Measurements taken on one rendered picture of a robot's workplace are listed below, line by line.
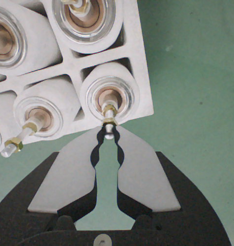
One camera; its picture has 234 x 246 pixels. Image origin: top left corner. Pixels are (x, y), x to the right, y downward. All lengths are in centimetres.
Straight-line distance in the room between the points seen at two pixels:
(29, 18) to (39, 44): 3
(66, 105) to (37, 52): 8
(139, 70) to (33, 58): 17
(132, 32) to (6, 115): 27
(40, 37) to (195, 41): 41
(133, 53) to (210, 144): 53
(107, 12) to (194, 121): 48
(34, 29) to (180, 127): 51
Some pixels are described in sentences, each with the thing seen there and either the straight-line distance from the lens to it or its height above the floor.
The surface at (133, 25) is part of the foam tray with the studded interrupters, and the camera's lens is 29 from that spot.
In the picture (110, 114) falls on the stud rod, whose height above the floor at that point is 31.
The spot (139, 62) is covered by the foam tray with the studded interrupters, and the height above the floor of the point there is 18.
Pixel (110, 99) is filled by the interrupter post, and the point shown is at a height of 28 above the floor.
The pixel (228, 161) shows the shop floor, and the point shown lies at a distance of 82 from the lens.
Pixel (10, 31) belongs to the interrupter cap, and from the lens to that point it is 25.
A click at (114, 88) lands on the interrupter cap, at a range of 22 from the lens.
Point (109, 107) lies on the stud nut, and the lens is 18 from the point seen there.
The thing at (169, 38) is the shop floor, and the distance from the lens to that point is 49.
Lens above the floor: 46
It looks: 62 degrees down
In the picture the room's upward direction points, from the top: 177 degrees clockwise
